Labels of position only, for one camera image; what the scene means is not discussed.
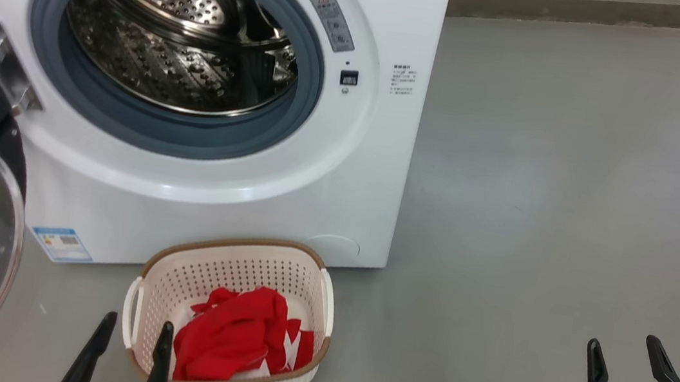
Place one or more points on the blue energy label sticker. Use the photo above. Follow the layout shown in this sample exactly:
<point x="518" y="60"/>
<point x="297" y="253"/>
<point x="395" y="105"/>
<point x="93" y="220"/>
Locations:
<point x="61" y="244"/>

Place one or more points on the grey rubber door gasket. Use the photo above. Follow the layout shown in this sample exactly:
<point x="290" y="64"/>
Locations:
<point x="191" y="137"/>

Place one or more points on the black door latch socket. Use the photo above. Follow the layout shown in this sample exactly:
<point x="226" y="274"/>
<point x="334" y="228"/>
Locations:
<point x="348" y="78"/>

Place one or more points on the grey warning sticker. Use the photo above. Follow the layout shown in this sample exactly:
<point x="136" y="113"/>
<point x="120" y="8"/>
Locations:
<point x="333" y="21"/>

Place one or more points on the metal door hinge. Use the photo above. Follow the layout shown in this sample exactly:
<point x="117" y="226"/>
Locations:
<point x="2" y="62"/>

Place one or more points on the round white filter cover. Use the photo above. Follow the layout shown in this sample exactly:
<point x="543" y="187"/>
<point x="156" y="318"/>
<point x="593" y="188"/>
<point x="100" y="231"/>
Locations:
<point x="333" y="248"/>

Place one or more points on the grey baseboard strip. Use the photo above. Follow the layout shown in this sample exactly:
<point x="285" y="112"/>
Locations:
<point x="595" y="11"/>

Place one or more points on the cream perforated basket brown rim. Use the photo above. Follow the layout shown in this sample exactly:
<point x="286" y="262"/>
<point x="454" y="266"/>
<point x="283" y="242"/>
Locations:
<point x="206" y="278"/>

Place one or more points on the white front-load washing machine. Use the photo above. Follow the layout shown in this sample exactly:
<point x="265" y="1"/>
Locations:
<point x="215" y="202"/>

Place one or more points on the red and white garment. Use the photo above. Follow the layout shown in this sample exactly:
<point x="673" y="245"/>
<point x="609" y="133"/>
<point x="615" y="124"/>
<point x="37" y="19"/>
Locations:
<point x="231" y="340"/>

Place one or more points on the stainless steel washer drum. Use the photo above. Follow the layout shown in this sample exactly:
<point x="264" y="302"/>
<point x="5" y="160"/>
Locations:
<point x="155" y="58"/>

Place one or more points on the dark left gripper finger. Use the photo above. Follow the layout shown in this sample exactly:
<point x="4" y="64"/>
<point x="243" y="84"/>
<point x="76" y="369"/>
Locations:
<point x="89" y="361"/>
<point x="159" y="370"/>

